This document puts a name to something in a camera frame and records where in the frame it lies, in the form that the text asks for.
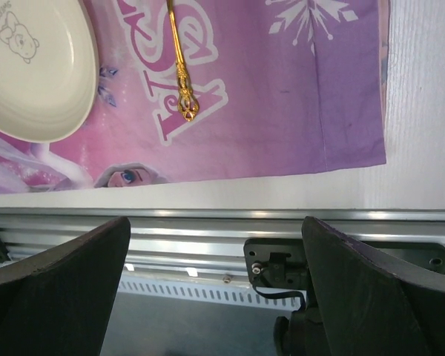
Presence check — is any purple Elsa placemat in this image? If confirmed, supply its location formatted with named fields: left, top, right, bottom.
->
left=0, top=1, right=390, bottom=194

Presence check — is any cream round plate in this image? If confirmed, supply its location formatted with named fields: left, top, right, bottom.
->
left=0, top=1, right=99, bottom=142

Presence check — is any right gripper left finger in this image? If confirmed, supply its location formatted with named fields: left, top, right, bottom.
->
left=0, top=217, right=131, bottom=355

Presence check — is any gold ornate spoon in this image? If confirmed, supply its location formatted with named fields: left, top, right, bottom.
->
left=166, top=0, right=200, bottom=122

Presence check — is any white slotted cable duct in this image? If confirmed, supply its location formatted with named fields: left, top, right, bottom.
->
left=118, top=277, right=300, bottom=311

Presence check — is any aluminium mounting rail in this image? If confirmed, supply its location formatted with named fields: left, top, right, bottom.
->
left=0, top=208, right=445, bottom=285

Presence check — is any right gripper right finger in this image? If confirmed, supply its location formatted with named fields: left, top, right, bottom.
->
left=301, top=217, right=445, bottom=355

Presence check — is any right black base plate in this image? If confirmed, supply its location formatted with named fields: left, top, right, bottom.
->
left=243, top=238, right=445, bottom=290

